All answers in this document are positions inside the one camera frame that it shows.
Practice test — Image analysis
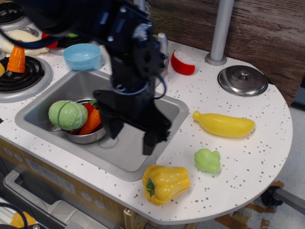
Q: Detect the grey oven door handle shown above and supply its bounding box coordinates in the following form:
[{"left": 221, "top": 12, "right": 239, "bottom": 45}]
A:
[{"left": 3, "top": 170, "right": 105, "bottom": 229}]

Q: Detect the yellow toy corn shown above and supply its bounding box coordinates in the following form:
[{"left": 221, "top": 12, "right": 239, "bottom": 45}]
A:
[{"left": 0, "top": 63, "right": 5, "bottom": 77}]

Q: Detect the grey vertical pole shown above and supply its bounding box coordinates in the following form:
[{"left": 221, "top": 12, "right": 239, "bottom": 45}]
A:
[{"left": 205, "top": 0, "right": 234, "bottom": 66}]

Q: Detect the back right stove burner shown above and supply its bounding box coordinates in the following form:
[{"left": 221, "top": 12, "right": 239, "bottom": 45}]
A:
[{"left": 49, "top": 36, "right": 100, "bottom": 56}]

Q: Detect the green toy cabbage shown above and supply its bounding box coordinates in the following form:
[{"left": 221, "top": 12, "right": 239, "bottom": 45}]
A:
[{"left": 48, "top": 101, "right": 88, "bottom": 131}]

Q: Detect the red toy ketchup bottle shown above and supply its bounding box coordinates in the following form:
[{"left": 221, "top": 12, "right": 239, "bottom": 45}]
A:
[{"left": 41, "top": 33, "right": 58, "bottom": 49}]

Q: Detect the orange toy below counter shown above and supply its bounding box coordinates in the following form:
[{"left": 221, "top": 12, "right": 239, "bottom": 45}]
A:
[{"left": 10, "top": 211, "right": 36, "bottom": 229}]

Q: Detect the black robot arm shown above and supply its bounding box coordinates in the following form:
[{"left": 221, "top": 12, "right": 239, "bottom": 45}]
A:
[{"left": 20, "top": 0, "right": 171, "bottom": 155}]

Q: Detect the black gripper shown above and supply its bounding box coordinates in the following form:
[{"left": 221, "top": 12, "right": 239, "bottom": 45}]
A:
[{"left": 93, "top": 78, "right": 171, "bottom": 156}]

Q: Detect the orange toy cone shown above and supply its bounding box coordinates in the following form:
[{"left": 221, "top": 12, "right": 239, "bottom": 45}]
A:
[{"left": 7, "top": 45, "right": 26, "bottom": 73}]

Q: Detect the light green toy broccoli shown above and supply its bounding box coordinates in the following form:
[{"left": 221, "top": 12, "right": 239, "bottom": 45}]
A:
[{"left": 194, "top": 148, "right": 221, "bottom": 173}]

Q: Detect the orange toy carrot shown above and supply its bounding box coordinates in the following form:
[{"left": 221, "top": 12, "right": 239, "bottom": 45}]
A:
[{"left": 78, "top": 108, "right": 102, "bottom": 135}]

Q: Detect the red toy cheese wedge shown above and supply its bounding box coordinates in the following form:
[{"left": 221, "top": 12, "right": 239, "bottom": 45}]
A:
[{"left": 171, "top": 50, "right": 196, "bottom": 75}]

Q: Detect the silver sink basin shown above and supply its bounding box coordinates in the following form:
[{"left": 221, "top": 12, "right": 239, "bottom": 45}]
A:
[{"left": 14, "top": 69, "right": 190, "bottom": 181}]

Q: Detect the light blue plastic bowl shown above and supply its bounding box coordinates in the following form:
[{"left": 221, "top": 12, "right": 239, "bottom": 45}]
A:
[{"left": 62, "top": 43, "right": 101, "bottom": 71}]

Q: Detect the cream toy chicken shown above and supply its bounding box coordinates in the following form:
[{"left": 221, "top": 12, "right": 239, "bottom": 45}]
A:
[{"left": 1, "top": 30, "right": 49, "bottom": 56}]

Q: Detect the steel pot lid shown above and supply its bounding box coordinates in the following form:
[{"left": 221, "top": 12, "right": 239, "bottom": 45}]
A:
[{"left": 217, "top": 65, "right": 269, "bottom": 97}]

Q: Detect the yellow toy banana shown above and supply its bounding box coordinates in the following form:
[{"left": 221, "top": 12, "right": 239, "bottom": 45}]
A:
[{"left": 193, "top": 111, "right": 256, "bottom": 138}]

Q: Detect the silver toy faucet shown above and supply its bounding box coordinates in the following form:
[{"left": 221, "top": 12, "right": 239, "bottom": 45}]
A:
[{"left": 133, "top": 0, "right": 170, "bottom": 77}]

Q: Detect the small steel pot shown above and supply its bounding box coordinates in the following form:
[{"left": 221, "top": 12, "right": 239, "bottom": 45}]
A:
[{"left": 53, "top": 100, "right": 106, "bottom": 144}]

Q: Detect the yellow toy bell pepper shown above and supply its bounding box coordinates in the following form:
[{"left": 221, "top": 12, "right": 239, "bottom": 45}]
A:
[{"left": 142, "top": 165, "right": 191, "bottom": 206}]

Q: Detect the green toy apple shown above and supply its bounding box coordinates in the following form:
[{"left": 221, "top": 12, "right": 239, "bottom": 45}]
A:
[{"left": 67, "top": 33, "right": 79, "bottom": 38}]

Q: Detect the back left stove burner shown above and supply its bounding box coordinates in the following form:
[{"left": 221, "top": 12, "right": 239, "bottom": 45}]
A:
[{"left": 0, "top": 1, "right": 31, "bottom": 32}]

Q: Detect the red toy pepper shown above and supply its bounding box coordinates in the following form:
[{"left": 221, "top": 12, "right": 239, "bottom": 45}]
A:
[{"left": 68, "top": 100, "right": 97, "bottom": 135}]

